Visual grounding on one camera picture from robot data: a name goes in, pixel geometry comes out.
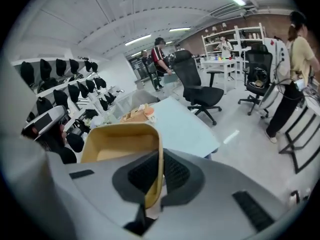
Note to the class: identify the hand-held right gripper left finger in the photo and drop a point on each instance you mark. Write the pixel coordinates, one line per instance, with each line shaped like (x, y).
(140, 176)

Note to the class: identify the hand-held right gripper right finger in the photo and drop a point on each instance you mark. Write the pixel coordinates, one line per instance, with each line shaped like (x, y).
(182, 175)

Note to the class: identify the yellow plastic container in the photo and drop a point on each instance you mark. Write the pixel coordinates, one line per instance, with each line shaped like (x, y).
(125, 129)

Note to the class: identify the pale glass-top table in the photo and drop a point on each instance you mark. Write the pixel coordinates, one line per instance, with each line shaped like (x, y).
(180, 131)

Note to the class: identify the wooden desk organiser box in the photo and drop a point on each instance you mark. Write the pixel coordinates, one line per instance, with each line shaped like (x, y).
(132, 116)

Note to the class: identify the white cup with orange print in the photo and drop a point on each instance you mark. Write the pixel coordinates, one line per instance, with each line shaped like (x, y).
(152, 116)

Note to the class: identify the white flower bunch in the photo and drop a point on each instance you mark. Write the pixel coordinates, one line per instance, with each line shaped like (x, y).
(96, 121)

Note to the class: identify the black round cap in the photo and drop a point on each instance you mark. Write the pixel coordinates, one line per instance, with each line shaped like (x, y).
(75, 142)

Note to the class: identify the person's black shirt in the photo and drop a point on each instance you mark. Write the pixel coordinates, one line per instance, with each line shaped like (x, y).
(68, 156)

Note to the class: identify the black mesh office chair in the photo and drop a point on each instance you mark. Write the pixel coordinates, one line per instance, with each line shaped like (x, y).
(197, 91)

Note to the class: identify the clear glass panel box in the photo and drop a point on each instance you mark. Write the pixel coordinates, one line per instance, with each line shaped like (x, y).
(171, 78)

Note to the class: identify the row of black caps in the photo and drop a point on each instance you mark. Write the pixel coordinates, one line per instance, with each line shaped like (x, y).
(60, 96)

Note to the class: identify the white square table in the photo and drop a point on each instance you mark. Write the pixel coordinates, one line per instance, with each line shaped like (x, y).
(220, 64)

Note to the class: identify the black office chair with bag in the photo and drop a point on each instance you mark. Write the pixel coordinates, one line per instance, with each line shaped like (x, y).
(258, 84)

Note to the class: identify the white open storage shelf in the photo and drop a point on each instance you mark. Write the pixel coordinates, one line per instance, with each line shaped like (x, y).
(235, 31)

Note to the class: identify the white wall shelving unit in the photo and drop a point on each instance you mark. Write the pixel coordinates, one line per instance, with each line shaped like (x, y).
(82, 104)

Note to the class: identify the grey head-worn camera helmet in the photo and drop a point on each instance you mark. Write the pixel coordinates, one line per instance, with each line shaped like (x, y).
(47, 119)

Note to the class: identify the black metal frame bench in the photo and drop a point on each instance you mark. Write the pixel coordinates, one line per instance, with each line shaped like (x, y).
(302, 136)

